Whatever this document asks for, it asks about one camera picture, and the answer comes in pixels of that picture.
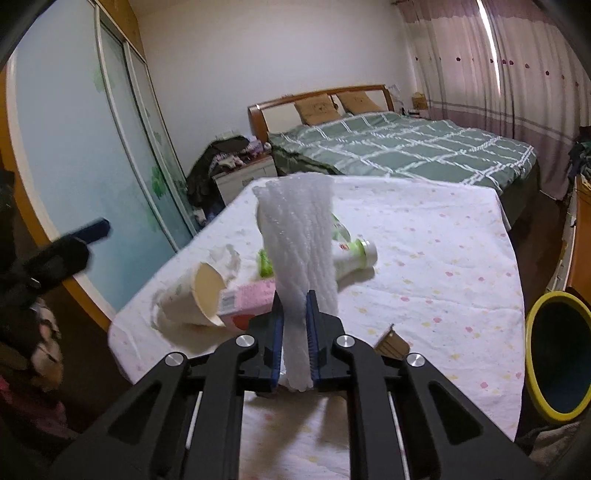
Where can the patterned cloth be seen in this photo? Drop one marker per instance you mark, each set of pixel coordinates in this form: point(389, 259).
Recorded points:
point(44, 350)

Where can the pile of dark clothes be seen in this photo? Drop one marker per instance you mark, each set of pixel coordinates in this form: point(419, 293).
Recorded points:
point(201, 180)

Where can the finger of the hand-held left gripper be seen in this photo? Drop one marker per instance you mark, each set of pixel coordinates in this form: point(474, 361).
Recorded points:
point(96, 230)

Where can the green plaid duvet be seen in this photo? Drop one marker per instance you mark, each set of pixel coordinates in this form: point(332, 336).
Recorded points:
point(415, 143)

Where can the wardrobe with sliding glass doors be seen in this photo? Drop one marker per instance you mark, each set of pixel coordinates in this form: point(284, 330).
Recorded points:
point(69, 152)

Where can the crumpled white plastic wrap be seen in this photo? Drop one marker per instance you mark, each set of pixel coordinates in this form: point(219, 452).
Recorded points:
point(226, 261)

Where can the white bottle with green label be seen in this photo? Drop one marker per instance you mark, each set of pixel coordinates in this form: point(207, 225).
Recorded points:
point(355, 258)

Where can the cream paper cup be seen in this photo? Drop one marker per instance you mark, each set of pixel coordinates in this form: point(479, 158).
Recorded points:
point(180, 300)

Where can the cream knit cloth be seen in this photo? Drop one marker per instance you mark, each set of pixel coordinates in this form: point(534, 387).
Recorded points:
point(554, 441)

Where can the wooden bed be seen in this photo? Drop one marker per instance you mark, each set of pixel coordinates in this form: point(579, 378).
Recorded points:
point(257, 124)

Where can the dark bin with yellow rim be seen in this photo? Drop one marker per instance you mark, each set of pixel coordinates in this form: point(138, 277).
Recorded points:
point(531, 350)

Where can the pink striped curtain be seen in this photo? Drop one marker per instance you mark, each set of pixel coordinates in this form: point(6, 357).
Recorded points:
point(517, 83)

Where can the green snack packet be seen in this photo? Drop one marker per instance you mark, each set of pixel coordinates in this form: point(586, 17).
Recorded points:
point(265, 265)

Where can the small cardboard box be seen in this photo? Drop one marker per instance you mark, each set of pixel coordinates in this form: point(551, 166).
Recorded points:
point(419, 102)

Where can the white nightstand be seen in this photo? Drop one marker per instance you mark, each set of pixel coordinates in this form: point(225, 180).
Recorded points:
point(244, 177)

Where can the white foam net sleeve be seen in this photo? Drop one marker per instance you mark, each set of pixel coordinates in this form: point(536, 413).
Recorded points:
point(300, 240)

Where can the wooden desk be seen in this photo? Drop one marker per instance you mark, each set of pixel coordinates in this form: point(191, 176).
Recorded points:
point(579, 258)

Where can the brown pillow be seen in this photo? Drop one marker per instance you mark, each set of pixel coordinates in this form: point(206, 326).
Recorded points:
point(314, 110)
point(358, 102)

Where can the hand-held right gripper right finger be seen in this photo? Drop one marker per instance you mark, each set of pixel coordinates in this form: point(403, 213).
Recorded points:
point(313, 332)

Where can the heap of clothes on desk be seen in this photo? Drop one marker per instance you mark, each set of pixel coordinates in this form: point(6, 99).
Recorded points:
point(581, 159)

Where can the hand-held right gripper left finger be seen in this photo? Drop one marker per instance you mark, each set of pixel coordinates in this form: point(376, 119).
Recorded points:
point(277, 332)

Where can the pink drink carton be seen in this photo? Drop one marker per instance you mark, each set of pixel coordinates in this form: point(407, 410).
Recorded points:
point(249, 300)

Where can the brown cardboard piece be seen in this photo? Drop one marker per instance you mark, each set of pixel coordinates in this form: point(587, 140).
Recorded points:
point(392, 344)

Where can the white floral tablecloth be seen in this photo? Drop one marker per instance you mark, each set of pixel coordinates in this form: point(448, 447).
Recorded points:
point(438, 300)

